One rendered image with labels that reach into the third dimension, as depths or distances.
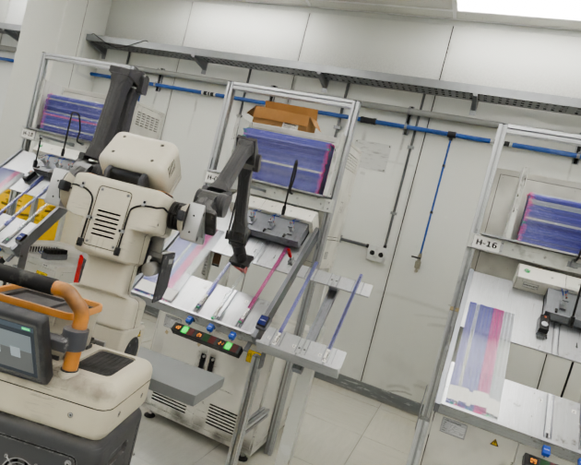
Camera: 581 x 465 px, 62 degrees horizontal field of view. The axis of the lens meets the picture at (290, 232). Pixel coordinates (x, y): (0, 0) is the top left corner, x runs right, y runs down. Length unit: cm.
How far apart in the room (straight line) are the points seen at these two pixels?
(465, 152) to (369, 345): 166
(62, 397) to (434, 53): 361
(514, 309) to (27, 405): 183
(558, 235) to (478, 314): 48
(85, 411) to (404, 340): 305
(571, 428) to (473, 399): 33
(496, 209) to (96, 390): 197
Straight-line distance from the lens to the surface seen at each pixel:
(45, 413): 123
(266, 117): 303
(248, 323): 215
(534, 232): 235
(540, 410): 206
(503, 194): 255
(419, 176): 391
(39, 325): 109
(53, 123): 351
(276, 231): 243
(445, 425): 231
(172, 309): 229
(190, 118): 472
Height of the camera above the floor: 127
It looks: 3 degrees down
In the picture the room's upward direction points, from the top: 14 degrees clockwise
